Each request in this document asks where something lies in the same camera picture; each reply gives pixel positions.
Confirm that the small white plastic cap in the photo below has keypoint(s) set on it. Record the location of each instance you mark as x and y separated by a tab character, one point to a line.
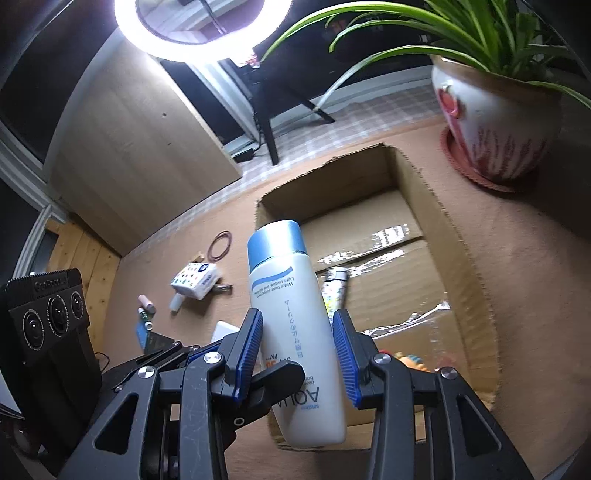
175	303

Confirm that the cardboard box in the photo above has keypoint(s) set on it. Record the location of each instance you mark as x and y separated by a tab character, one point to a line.
461	277

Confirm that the black light tripod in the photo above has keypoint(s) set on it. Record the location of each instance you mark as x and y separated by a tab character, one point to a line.
265	129

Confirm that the patterned tissue pack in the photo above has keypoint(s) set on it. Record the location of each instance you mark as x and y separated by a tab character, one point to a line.
194	279

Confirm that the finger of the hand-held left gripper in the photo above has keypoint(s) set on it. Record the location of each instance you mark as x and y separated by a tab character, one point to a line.
281	374
166	351

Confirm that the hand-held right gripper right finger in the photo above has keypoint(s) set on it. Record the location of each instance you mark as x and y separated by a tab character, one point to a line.
344	355

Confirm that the metal nail clipper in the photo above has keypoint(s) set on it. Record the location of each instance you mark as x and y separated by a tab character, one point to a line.
222	288

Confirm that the light wooden board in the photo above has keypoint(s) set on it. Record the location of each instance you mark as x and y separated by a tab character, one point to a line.
138	161

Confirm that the white red flower pot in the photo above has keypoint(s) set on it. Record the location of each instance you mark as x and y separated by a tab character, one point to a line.
498	124

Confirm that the red pot saucer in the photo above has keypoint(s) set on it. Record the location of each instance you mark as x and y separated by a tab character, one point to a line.
461	170

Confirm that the black power adapter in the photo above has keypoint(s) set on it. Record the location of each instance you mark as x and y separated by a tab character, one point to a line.
244	153

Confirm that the patterned white tube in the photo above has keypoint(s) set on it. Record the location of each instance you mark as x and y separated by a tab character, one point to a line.
334	290

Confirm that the green spider plant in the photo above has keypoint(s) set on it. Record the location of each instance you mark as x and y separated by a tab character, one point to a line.
485	37

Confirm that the green lip balm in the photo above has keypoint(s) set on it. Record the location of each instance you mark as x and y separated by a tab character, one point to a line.
145	317

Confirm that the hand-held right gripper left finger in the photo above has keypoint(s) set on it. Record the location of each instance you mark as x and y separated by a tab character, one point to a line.
249	350

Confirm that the white flat box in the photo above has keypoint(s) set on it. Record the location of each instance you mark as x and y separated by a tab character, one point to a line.
224	332

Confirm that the white bottle with blue cap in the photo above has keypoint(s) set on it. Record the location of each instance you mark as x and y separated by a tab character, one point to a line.
295	314

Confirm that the yellow orange toy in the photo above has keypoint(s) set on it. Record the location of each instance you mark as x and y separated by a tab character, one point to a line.
415	362

